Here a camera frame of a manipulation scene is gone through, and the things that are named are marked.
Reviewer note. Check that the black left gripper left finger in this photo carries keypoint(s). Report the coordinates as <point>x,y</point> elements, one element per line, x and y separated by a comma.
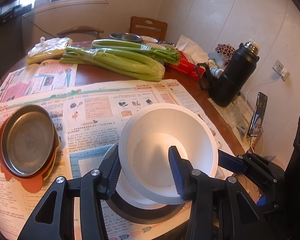
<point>53,216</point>

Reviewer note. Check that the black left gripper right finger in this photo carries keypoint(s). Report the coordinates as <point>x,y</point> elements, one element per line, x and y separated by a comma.
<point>219,208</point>

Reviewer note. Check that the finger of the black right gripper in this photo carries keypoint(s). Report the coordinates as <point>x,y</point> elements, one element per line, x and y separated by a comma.
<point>230,163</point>

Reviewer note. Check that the white foam bowl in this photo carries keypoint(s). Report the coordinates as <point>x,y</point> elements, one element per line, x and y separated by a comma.
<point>146,179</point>

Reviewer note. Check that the orange plastic bowl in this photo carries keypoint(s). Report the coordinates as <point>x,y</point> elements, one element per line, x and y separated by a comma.
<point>31,184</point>

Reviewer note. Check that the black thermos flask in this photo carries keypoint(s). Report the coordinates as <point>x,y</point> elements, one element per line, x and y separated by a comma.
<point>224,89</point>

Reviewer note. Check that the smartphone on stand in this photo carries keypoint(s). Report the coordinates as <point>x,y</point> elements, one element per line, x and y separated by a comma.
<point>258,115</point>

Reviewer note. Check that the black bowl lid underneath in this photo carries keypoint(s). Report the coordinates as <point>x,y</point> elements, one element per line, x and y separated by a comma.
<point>142,216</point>

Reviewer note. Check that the round metal plate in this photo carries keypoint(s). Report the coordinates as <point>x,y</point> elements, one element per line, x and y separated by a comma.
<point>28,140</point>

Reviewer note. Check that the red tissue box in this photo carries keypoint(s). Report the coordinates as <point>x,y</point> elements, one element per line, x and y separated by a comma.
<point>190,54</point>

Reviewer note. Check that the large newspaper sheet front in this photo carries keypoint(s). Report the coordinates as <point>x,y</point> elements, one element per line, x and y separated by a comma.
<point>88,120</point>

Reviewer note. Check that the red patterned small item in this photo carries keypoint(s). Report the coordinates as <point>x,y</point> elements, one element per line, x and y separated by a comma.
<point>225,50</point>

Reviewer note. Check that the green celery bundle back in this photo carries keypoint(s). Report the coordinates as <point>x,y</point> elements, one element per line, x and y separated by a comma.
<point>170,56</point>

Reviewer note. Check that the green celery bundle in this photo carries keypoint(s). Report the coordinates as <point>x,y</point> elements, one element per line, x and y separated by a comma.
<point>122,62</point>
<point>170,56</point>

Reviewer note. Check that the green celery bundle front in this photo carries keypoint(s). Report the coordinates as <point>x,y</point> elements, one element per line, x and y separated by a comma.
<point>122,62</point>

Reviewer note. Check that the wooden chair with slot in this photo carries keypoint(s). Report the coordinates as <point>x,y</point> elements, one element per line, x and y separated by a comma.
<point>143,26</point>

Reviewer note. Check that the pink newspaper sheet back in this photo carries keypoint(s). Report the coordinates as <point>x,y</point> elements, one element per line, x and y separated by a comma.
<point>35,78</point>

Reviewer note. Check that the white ceramic bowl far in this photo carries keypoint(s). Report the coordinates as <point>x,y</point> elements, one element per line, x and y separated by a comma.
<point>147,39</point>

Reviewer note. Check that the steel bowl far side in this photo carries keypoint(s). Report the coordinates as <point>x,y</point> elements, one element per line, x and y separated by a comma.
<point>126,37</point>

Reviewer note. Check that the plastic bag of yellow food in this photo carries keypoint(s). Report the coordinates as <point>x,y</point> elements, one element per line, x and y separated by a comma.
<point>48,49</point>

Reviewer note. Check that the dark wooden chair back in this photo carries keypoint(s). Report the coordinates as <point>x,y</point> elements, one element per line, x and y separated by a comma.
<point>88,30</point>

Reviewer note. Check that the black box on shelf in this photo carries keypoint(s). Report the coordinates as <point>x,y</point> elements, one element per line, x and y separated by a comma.
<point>14,12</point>

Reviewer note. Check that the white wall socket plug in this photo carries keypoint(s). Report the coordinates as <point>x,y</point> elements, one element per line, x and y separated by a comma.
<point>281,70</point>

